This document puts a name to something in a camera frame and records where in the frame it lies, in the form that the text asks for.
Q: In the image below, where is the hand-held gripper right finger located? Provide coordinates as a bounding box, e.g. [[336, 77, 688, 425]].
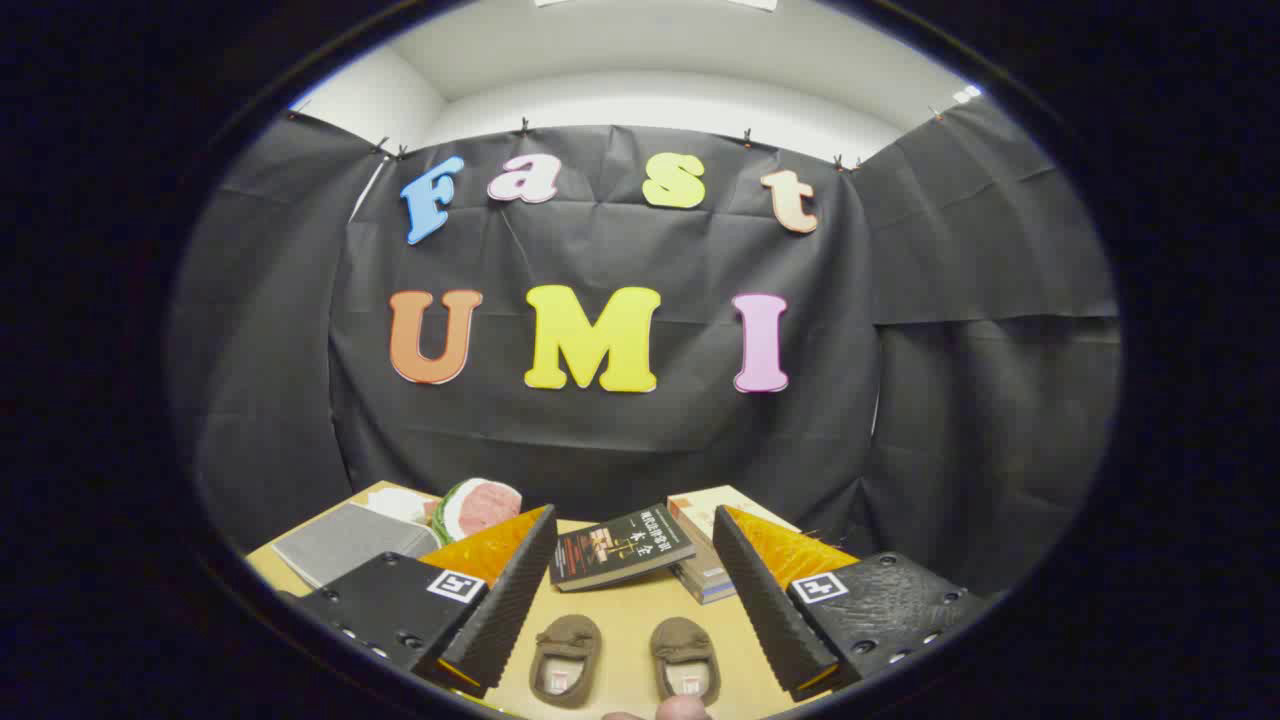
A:
[[712, 504, 993, 702]]

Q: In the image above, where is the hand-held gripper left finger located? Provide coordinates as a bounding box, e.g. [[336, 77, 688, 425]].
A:
[[285, 504, 559, 699]]

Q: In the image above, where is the brown fuzzy shoe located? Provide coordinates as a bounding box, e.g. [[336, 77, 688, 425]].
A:
[[528, 614, 604, 709], [650, 617, 722, 706]]

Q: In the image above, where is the grey fabric storage box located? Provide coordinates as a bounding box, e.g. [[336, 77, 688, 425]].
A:
[[270, 500, 441, 591]]

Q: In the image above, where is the tan book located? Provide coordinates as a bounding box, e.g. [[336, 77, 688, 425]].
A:
[[672, 520, 737, 593]]

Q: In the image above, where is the watermelon slice plush toy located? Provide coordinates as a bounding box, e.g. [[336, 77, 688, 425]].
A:
[[432, 477, 523, 546]]

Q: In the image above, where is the black cover book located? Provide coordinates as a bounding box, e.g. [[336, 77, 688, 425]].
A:
[[548, 503, 696, 593]]

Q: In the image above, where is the white plush toy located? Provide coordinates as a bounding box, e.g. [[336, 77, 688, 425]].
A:
[[365, 487, 441, 526]]

